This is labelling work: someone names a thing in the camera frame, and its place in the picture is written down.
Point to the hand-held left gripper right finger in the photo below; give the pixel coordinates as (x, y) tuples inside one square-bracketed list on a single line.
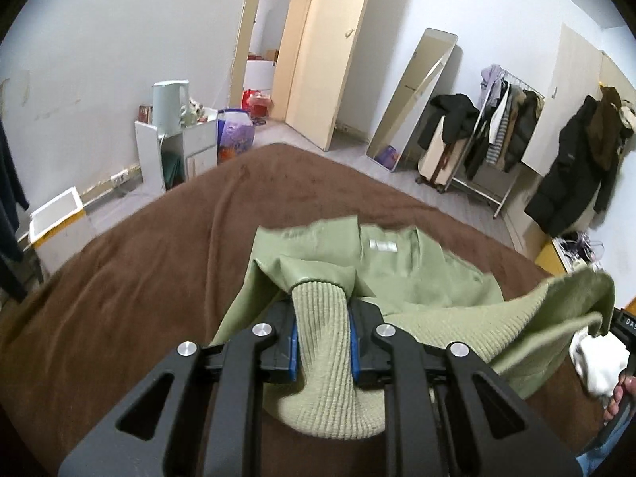
[(354, 353)]

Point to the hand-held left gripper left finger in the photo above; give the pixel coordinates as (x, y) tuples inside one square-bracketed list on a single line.
[(293, 357)]

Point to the green zip jacket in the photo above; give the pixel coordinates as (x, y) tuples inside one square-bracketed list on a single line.
[(422, 278)]

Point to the person's right forearm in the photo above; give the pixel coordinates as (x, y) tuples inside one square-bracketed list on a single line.
[(611, 457)]

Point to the white clothes rack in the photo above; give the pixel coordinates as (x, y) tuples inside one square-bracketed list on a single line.
[(474, 191)]

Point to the row of hung clothes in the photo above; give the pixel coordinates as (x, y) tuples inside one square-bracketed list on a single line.
[(521, 129)]

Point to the dark hung clothes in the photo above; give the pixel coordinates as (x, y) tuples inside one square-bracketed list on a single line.
[(7, 198)]

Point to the person's right hand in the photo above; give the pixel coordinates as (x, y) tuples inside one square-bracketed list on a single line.
[(621, 400)]

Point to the white fleece garment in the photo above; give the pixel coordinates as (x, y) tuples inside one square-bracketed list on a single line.
[(591, 362)]

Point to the yellow nightstand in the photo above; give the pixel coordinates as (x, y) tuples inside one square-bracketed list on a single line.
[(549, 258)]

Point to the long black coat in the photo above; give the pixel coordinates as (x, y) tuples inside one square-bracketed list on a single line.
[(566, 184)]

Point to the brown blanket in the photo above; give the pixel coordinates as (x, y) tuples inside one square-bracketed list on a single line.
[(149, 268)]

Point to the beige suitcase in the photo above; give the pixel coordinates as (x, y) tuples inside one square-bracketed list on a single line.
[(437, 159)]

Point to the purple printed bag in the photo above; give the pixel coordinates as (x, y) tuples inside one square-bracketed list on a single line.
[(236, 136)]

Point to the white power strip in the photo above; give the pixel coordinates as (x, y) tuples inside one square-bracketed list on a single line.
[(120, 179)]

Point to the white side cabinet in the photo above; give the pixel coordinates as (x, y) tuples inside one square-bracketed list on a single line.
[(149, 154)]

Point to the red bag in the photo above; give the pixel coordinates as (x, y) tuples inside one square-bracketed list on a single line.
[(258, 104)]

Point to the white cabinet door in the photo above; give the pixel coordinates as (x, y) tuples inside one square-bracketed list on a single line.
[(571, 74)]

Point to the standing mirror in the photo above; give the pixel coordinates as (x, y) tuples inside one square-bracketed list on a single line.
[(412, 99)]

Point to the white foam box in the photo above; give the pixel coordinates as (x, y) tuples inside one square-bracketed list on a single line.
[(54, 213)]

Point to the pale green kettle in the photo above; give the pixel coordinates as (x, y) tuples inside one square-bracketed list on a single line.
[(169, 104)]

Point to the white appliance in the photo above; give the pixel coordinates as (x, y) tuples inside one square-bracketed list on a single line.
[(258, 77)]

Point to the small brown box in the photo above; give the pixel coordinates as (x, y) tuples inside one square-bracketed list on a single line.
[(145, 114)]

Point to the beige wooden door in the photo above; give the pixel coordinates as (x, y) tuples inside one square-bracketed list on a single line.
[(328, 59)]

